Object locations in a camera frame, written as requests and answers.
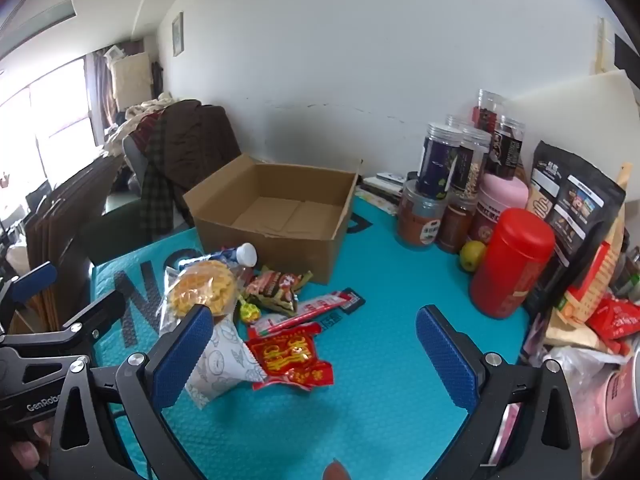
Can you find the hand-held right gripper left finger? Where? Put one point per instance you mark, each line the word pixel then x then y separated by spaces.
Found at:
pixel 182 355

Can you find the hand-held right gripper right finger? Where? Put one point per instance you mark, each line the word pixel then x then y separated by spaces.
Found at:
pixel 445 360

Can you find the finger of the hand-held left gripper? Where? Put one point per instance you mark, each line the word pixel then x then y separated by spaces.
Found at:
pixel 35 280
pixel 95 315

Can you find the white patterned packet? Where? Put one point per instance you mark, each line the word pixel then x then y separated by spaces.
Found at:
pixel 225 360

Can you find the yellow waffle snack packet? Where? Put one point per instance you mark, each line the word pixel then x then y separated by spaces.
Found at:
pixel 200 290

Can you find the yellow lollipop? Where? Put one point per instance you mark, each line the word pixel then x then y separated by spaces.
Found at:
pixel 249 312

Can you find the red gold snack packet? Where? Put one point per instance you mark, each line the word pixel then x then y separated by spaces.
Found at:
pixel 290 355

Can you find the green snack packet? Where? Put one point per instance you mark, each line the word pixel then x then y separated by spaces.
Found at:
pixel 275 287

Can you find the blue white tube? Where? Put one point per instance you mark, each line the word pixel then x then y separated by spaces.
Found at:
pixel 246 254

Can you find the brown cardboard box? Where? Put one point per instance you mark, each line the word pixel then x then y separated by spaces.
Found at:
pixel 280 255

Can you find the long red snack packet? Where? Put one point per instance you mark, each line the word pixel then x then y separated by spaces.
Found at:
pixel 315 306

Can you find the person's left hand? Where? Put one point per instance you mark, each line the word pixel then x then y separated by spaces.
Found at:
pixel 37 435

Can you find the brown cardboard sheets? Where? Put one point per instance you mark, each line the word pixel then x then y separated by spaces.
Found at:
pixel 65 225

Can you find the teal bubble mat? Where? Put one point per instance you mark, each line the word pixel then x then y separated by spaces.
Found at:
pixel 380 320

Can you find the green lime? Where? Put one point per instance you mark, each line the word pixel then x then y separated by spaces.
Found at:
pixel 472 255

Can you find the small black packet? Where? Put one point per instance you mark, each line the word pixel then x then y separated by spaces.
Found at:
pixel 354 300

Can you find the red canister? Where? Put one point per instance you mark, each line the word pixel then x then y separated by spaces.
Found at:
pixel 510 265

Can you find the narrow chili powder jar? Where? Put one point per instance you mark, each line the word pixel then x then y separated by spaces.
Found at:
pixel 455 225

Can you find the large chili powder jar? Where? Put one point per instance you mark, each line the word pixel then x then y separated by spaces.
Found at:
pixel 417 220

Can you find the green plaid garment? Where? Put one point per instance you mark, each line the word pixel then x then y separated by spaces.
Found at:
pixel 155 185

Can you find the grey chair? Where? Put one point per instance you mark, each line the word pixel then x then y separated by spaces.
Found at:
pixel 132 160

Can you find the pink canister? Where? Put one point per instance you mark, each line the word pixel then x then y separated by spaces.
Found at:
pixel 500 200

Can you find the pink cup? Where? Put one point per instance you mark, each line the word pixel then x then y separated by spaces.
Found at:
pixel 615 405

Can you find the pile of red packets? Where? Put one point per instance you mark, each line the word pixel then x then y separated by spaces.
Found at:
pixel 617 320

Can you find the stack of papers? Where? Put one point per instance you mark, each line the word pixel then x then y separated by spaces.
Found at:
pixel 380 195

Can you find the red striped cloth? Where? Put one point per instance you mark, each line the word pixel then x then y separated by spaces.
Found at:
pixel 142 130

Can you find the clear jar dark blue label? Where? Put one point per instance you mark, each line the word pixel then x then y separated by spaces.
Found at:
pixel 437 165

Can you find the grey curtain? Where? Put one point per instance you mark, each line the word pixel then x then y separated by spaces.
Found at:
pixel 97 95

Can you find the clear jar of nuts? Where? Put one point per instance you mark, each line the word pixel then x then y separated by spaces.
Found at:
pixel 470 165

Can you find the brown quilted jacket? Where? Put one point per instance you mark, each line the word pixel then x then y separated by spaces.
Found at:
pixel 195 145

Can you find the black stand-up pouch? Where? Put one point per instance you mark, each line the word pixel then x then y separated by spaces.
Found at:
pixel 575 200

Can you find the clear jar black label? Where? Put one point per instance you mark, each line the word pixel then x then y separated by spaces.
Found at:
pixel 506 150

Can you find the cream cushion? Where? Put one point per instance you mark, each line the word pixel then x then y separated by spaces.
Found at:
pixel 130 77

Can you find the clear plastic jar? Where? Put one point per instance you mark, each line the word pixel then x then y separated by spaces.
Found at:
pixel 457 120

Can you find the clear jar red contents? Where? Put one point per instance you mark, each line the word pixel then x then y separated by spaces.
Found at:
pixel 487 110

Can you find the white foam board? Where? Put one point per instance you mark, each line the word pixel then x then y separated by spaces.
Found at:
pixel 600 120

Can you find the cream framed board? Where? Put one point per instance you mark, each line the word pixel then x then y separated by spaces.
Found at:
pixel 605 45

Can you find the wall picture frame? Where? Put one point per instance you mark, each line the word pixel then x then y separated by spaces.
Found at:
pixel 177 34

